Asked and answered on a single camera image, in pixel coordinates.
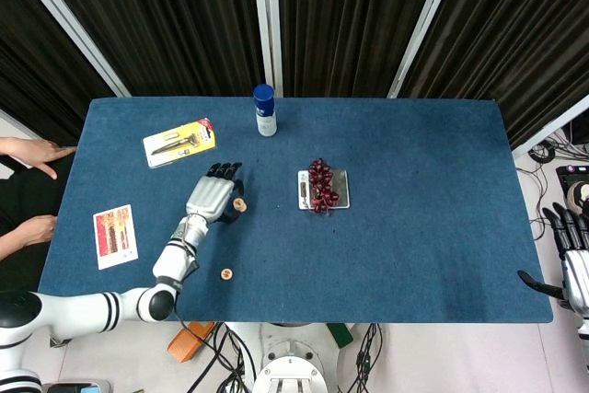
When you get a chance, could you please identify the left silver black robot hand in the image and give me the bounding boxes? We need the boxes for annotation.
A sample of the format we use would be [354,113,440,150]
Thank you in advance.
[183,161,246,225]

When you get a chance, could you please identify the person right hand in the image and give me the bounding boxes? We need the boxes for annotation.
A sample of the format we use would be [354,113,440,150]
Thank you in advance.
[16,215,57,247]

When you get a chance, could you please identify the person left hand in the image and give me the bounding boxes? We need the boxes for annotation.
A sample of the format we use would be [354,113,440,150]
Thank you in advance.
[17,137,78,181]

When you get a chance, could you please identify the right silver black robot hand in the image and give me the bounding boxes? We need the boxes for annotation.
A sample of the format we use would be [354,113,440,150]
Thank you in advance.
[517,202,589,318]

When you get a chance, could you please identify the person left forearm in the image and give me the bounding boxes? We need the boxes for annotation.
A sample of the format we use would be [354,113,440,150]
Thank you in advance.
[0,136,23,158]

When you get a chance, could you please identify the person right forearm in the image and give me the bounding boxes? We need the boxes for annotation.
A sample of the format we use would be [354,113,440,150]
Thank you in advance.
[0,229,23,261]

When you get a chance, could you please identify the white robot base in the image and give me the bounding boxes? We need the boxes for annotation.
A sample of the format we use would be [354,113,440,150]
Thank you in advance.
[225,321,358,393]

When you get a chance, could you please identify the person black clothing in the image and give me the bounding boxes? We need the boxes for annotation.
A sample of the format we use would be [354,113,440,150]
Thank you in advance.
[0,153,77,302]

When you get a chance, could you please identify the razor in yellow blister pack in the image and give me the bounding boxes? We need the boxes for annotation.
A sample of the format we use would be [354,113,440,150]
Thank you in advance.
[142,117,219,169]

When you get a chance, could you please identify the red picture card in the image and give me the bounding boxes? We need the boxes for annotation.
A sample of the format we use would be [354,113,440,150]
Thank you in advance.
[92,203,140,272]

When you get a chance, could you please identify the dark pleated curtain panel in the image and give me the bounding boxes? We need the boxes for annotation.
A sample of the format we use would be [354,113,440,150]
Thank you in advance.
[29,0,266,98]
[275,0,445,99]
[399,0,589,150]
[0,0,116,145]

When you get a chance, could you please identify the white bottle with blue cap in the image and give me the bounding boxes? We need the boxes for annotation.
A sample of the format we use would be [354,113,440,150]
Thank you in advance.
[252,83,279,138]

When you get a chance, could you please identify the black device with purple light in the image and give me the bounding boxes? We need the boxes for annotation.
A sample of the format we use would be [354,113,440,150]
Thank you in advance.
[555,164,589,210]

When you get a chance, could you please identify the red grape bunch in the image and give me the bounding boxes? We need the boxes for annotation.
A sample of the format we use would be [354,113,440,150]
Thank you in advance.
[306,157,341,216]

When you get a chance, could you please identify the silver digital kitchen scale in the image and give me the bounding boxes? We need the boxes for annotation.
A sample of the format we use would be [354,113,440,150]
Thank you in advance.
[296,168,351,211]

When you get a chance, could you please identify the orange box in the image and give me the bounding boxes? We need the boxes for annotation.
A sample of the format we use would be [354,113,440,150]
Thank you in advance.
[167,321,217,364]

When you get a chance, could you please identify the blue table cloth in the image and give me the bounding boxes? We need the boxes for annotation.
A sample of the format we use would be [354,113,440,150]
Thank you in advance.
[36,97,554,324]

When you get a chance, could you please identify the green block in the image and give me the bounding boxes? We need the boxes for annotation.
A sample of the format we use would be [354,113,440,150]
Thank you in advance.
[327,322,354,349]

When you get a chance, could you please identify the tangled cables by wall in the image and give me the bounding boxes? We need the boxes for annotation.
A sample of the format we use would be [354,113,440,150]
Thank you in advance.
[526,133,589,165]

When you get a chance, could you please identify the white frame post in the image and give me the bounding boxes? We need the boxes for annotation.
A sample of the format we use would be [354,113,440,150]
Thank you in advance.
[250,0,284,98]
[511,94,589,159]
[2,0,133,98]
[387,0,466,99]

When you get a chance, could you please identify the black floor cable bundle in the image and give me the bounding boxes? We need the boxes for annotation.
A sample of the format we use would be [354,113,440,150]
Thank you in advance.
[344,322,390,393]
[177,321,259,393]

